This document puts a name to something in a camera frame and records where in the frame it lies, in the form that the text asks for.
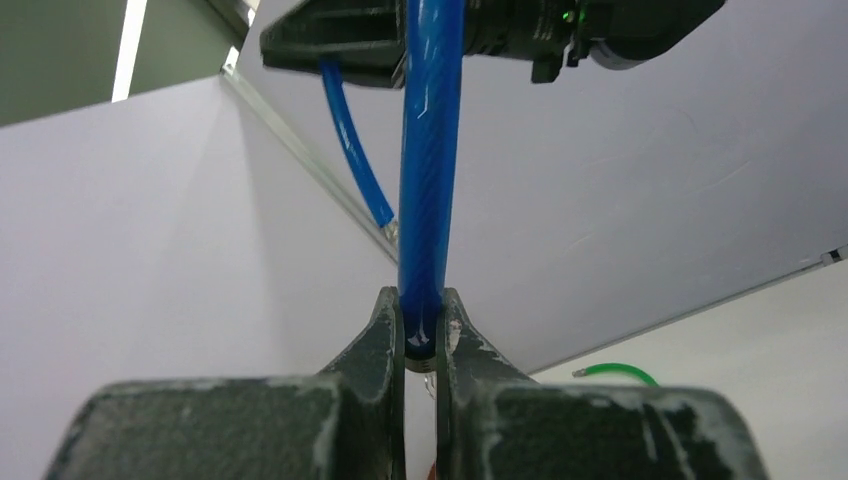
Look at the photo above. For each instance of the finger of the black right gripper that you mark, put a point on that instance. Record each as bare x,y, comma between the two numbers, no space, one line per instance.
364,38

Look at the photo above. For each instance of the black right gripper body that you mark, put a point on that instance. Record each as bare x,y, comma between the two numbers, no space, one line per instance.
534,31

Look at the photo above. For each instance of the blue cable lock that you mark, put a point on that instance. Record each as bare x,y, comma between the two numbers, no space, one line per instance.
433,67

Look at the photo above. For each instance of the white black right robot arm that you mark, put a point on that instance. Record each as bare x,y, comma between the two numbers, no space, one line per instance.
619,35

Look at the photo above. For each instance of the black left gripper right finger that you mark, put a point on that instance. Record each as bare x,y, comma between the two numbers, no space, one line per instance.
495,422

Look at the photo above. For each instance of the green cable lock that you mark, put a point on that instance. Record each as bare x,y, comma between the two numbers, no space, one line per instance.
613,368

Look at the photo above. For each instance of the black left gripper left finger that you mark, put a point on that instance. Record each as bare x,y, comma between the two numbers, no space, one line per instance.
344,422

